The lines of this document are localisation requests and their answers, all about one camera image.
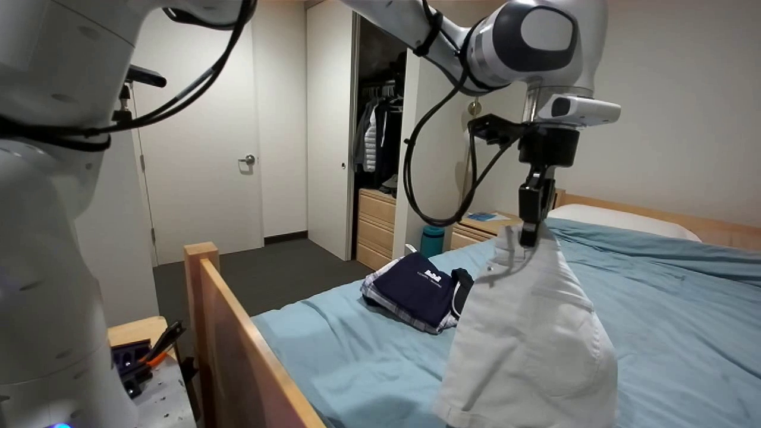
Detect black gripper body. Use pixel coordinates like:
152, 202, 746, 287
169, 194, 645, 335
517, 123, 579, 187

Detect white shorts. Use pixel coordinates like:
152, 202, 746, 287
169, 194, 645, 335
434, 227, 618, 428

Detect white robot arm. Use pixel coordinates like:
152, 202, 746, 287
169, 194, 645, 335
0, 0, 609, 428

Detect white pillow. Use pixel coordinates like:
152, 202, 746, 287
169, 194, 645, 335
548, 205, 700, 242

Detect wooden nightstand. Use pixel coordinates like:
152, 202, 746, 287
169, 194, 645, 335
450, 212, 517, 249

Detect teal water bottle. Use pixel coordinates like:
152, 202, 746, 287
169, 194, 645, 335
420, 227, 445, 257

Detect black rolled garment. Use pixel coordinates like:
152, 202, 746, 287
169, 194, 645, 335
452, 268, 472, 318

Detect navy folded shirt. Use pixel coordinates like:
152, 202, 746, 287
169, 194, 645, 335
359, 253, 459, 334

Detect wooden dresser drawers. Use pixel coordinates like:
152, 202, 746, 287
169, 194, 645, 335
357, 187, 395, 268

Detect hanging closet clothes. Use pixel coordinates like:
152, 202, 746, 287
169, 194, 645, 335
353, 97, 401, 187

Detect light blue bed sheet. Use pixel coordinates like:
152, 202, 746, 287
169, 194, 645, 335
255, 219, 761, 428

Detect white room door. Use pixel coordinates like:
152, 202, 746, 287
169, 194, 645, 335
132, 13, 262, 265

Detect small wooden side table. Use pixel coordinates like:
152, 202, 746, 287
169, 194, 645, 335
107, 316, 176, 372

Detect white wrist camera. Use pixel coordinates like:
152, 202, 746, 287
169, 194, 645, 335
540, 96, 620, 126

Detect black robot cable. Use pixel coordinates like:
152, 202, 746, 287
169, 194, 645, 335
401, 46, 533, 231

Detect wooden bed frame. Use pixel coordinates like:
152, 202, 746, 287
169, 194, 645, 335
186, 193, 761, 428

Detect black camera on stand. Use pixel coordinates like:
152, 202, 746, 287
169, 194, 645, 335
111, 64, 167, 123

